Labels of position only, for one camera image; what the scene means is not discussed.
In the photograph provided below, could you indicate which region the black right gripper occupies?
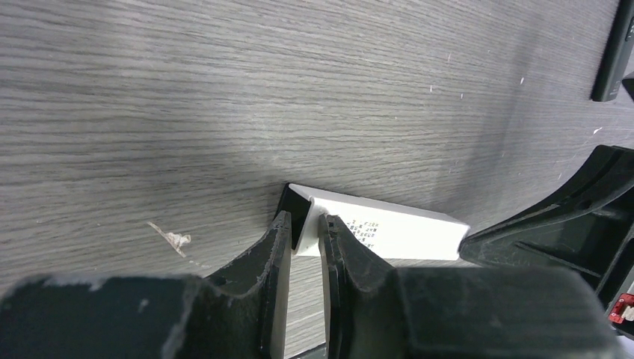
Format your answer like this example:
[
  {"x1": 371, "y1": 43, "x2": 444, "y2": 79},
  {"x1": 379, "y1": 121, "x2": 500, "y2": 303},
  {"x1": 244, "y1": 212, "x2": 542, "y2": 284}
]
[{"x1": 458, "y1": 145, "x2": 633, "y2": 340}]

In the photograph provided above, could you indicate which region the black remote control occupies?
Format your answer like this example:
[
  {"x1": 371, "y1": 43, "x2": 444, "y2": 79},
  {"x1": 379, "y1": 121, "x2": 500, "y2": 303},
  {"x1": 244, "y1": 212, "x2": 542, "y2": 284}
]
[{"x1": 591, "y1": 0, "x2": 633, "y2": 102}]

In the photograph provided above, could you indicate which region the white rectangular thermometer device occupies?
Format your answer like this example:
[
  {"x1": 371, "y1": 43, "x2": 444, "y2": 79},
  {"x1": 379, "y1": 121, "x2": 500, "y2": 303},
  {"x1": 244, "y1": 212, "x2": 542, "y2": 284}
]
[{"x1": 277, "y1": 182, "x2": 470, "y2": 261}]

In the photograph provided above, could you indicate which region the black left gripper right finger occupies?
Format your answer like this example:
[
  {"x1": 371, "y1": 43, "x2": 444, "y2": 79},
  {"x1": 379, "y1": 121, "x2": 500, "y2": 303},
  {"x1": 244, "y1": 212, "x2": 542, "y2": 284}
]
[{"x1": 318, "y1": 215, "x2": 624, "y2": 358}]

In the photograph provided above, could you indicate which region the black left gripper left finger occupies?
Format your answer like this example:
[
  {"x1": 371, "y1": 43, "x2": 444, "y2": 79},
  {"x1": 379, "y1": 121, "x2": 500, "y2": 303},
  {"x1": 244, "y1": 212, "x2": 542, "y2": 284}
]
[{"x1": 1, "y1": 211, "x2": 292, "y2": 358}]

